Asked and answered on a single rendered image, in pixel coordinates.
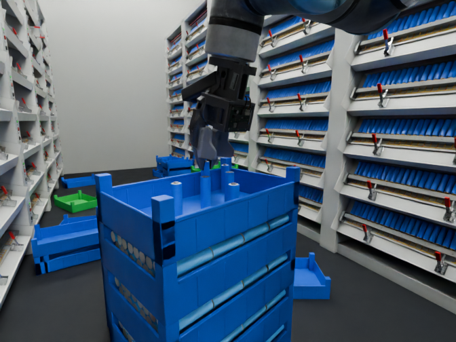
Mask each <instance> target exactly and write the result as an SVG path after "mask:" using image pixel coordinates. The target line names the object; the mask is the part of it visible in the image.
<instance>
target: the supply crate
mask: <svg viewBox="0 0 456 342"><path fill-rule="evenodd" d="M223 164H227V165H229V171H232V172H234V182H235V183H238V184H240V197H239V198H235V199H232V200H229V201H226V202H225V193H222V192H221V168H217V169H212V170H210V194H211V206H209V207H206V208H202V209H201V200H200V176H201V171H200V172H193V173H188V174H181V175H177V176H169V177H165V178H157V179H153V180H146V181H141V182H137V183H130V184H125V185H118V186H113V187H112V180H111V175H110V174H107V173H103V174H95V183H96V198H97V205H98V220H99V221H100V222H101V223H102V224H103V225H105V226H107V227H108V228H109V229H110V230H112V231H113V232H115V233H116V234H117V235H119V236H120V237H121V238H123V239H124V240H125V241H127V242H128V243H130V244H131V245H133V246H134V247H135V248H137V249H138V250H139V251H141V252H142V253H143V254H145V255H146V256H148V257H149V258H150V259H151V260H153V261H155V262H156V263H157V264H158V265H160V266H161V267H166V266H168V265H170V264H173V263H175V262H177V261H179V260H181V259H184V258H186V257H188V256H191V255H192V254H195V253H197V252H199V251H201V250H204V249H206V248H209V247H211V246H213V245H215V244H217V243H219V242H222V241H224V240H226V239H229V238H231V237H233V236H235V235H237V234H239V233H242V232H244V231H247V230H249V229H251V228H253V227H256V226H257V225H260V224H262V223H265V222H267V221H269V220H271V219H274V218H275V217H278V216H280V215H282V214H285V213H287V212H290V211H291V210H294V209H296V208H298V207H299V183H300V167H296V166H289V167H286V178H285V177H281V176H274V175H269V174H262V173H258V172H251V171H246V170H239V169H235V168H231V157H230V158H229V157H221V165H223ZM174 181H178V182H180V183H182V193H183V214H182V215H180V216H175V209H174V198H173V197H171V192H170V183H173V182H174Z"/></svg>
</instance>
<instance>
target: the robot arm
mask: <svg viewBox="0 0 456 342"><path fill-rule="evenodd" d="M418 1H420V0H212V3H211V8H210V18H209V23H208V29H207V34H206V43H205V48H204V51H205V53H206V54H210V55H212V56H209V61H208V64H211V65H215V66H217V70H216V71H214V72H212V73H211V74H209V75H207V76H205V77H203V78H201V79H200V80H198V81H196V82H195V83H192V84H191V85H189V86H187V87H185V88H184V89H182V90H181V95H182V100H183V101H187V102H193V103H197V105H196V108H195V109H193V114H192V117H191V121H190V125H189V132H190V137H191V145H192V146H193V153H194V156H195V160H196V162H197V165H198V167H199V169H200V170H204V164H205V159H207V161H209V162H210V169H212V168H213V166H214V165H215V163H216V161H217V159H218V158H219V157H229V158H230V157H233V155H234V148H233V147H232V146H231V144H230V143H229V133H230V132H246V131H250V127H251V123H252V118H253V114H254V108H255V105H256V103H253V102H251V99H250V97H248V96H245V93H246V87H247V84H248V78H249V75H253V76H256V72H257V68H256V67H252V66H249V64H247V62H251V63H253V62H255V60H256V57H257V50H258V46H259V40H260V37H261V32H262V29H263V23H264V19H265V16H272V15H286V14H287V15H293V16H298V17H301V18H304V19H307V20H311V21H314V22H317V23H322V24H326V25H329V26H332V27H335V28H337V29H341V30H343V31H345V32H346V33H349V34H351V35H372V34H375V33H378V32H379V31H382V30H383V29H385V28H386V27H388V26H389V25H390V24H391V23H392V22H393V21H394V20H395V19H396V18H397V17H398V15H399V13H400V12H401V11H403V10H405V9H407V8H409V7H411V6H414V5H415V4H416V3H417V2H418ZM244 97H246V100H244ZM247 97H248V98H249V99H250V100H247ZM251 111H252V112H251ZM248 123H249V124H248ZM207 125H210V126H213V129H211V128H210V127H206V126H207Z"/></svg>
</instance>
